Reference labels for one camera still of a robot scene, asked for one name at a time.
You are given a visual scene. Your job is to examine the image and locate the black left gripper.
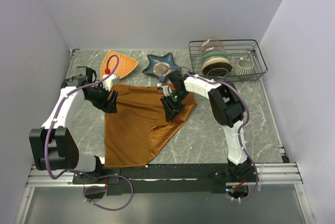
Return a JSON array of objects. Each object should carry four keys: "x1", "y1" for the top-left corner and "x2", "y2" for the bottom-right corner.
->
[{"x1": 85, "y1": 82, "x2": 118, "y2": 114}]

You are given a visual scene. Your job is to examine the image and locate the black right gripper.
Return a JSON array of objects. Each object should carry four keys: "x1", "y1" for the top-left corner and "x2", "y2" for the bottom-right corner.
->
[{"x1": 160, "y1": 90, "x2": 189, "y2": 122}]

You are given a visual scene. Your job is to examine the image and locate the orange cloth napkin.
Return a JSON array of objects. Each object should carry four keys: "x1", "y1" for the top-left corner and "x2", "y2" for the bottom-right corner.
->
[{"x1": 105, "y1": 84, "x2": 197, "y2": 167}]

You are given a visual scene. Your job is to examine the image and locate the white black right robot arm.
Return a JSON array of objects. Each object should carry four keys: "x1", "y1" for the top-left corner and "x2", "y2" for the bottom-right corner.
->
[{"x1": 157, "y1": 70, "x2": 257, "y2": 182}]

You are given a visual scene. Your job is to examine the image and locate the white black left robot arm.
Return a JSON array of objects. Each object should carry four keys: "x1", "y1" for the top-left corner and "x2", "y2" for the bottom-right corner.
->
[{"x1": 29, "y1": 66, "x2": 119, "y2": 183}]

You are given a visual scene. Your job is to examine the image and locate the orange woven triangular tray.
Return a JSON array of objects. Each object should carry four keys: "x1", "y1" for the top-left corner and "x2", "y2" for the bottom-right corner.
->
[{"x1": 100, "y1": 50, "x2": 138, "y2": 80}]

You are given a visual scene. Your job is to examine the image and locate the blue star-shaped dish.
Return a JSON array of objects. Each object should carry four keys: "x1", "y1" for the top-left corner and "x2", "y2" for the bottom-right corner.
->
[{"x1": 142, "y1": 52, "x2": 181, "y2": 82}]

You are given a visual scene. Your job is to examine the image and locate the stacked ceramic plates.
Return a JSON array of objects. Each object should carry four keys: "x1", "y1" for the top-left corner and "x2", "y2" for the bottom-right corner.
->
[{"x1": 200, "y1": 51, "x2": 232, "y2": 76}]

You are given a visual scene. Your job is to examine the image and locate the clear glass jar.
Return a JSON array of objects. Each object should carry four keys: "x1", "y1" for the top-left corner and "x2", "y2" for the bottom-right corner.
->
[{"x1": 198, "y1": 37, "x2": 225, "y2": 57}]

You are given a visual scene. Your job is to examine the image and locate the striped ceramic mug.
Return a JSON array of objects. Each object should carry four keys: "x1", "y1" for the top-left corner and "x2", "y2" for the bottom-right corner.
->
[{"x1": 235, "y1": 58, "x2": 254, "y2": 76}]

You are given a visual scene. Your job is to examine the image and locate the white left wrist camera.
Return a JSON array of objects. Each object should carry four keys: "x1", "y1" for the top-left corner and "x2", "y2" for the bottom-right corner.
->
[{"x1": 102, "y1": 74, "x2": 120, "y2": 91}]

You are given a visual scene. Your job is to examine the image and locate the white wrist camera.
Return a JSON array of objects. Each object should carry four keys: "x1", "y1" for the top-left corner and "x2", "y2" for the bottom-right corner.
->
[
  {"x1": 102, "y1": 74, "x2": 120, "y2": 91},
  {"x1": 157, "y1": 83, "x2": 173, "y2": 97}
]

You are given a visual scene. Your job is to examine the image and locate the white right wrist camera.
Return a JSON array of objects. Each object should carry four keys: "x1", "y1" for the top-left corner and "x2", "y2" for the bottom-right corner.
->
[{"x1": 157, "y1": 83, "x2": 173, "y2": 97}]

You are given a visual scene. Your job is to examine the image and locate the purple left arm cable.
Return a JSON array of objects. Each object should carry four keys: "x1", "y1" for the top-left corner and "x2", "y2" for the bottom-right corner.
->
[{"x1": 43, "y1": 54, "x2": 134, "y2": 211}]

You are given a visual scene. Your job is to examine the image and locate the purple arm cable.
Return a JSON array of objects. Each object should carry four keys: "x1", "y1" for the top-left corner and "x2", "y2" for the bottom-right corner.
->
[
  {"x1": 158, "y1": 66, "x2": 260, "y2": 204},
  {"x1": 43, "y1": 54, "x2": 134, "y2": 211}
]

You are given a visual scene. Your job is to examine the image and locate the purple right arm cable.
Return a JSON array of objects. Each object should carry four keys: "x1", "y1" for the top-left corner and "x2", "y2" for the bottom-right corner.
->
[{"x1": 158, "y1": 66, "x2": 260, "y2": 204}]

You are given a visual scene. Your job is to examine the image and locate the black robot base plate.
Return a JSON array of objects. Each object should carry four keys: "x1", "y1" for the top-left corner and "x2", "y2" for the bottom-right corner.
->
[{"x1": 72, "y1": 163, "x2": 257, "y2": 196}]

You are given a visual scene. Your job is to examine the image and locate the black wire dish rack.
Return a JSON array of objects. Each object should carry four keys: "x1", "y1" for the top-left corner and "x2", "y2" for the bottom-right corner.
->
[{"x1": 188, "y1": 39, "x2": 268, "y2": 82}]

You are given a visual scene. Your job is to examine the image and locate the aluminium frame rail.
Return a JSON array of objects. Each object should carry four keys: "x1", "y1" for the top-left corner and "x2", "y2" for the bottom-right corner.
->
[{"x1": 26, "y1": 163, "x2": 303, "y2": 187}]

